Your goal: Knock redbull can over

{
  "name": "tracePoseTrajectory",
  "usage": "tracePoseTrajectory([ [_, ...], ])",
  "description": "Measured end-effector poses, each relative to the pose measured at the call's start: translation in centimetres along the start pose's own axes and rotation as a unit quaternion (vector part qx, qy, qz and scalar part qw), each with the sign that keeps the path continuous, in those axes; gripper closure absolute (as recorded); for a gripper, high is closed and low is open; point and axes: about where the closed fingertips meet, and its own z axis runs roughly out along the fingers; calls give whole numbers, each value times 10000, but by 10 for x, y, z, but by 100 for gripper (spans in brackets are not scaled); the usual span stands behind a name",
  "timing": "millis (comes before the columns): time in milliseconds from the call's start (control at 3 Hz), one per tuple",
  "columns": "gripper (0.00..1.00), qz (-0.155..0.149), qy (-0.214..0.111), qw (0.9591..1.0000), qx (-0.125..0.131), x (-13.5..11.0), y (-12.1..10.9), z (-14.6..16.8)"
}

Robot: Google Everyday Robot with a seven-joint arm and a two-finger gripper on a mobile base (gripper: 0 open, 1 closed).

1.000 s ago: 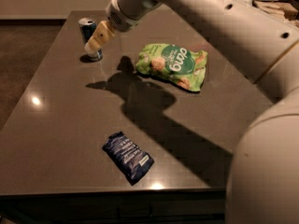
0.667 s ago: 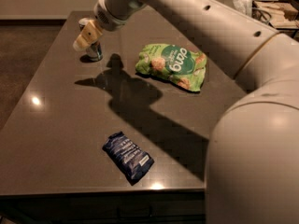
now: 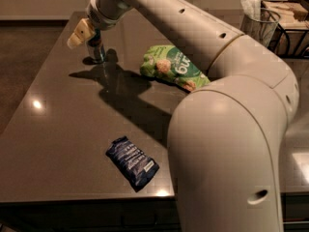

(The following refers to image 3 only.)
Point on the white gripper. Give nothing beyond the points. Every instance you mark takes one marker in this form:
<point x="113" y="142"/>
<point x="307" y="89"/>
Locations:
<point x="102" y="19"/>

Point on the redbull can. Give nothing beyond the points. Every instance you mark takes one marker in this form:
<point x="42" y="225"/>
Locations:
<point x="96" y="48"/>

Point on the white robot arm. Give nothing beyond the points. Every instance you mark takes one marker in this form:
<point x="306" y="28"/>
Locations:
<point x="223" y="139"/>

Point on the green snack bag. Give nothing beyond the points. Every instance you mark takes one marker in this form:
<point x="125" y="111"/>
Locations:
<point x="168" y="63"/>

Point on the dark blue snack bag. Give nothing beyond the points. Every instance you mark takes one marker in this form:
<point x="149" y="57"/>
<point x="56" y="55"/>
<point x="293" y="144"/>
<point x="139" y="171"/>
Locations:
<point x="134" y="164"/>

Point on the white tissue in cup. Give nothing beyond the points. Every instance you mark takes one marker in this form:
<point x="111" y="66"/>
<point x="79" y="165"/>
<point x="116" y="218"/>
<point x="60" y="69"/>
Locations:
<point x="251" y="8"/>

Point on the wire mesh cup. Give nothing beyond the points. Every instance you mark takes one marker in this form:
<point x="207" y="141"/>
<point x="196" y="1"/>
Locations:
<point x="261" y="25"/>

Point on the black wire napkin rack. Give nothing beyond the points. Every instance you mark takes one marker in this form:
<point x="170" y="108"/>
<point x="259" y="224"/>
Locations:
<point x="291" y="37"/>

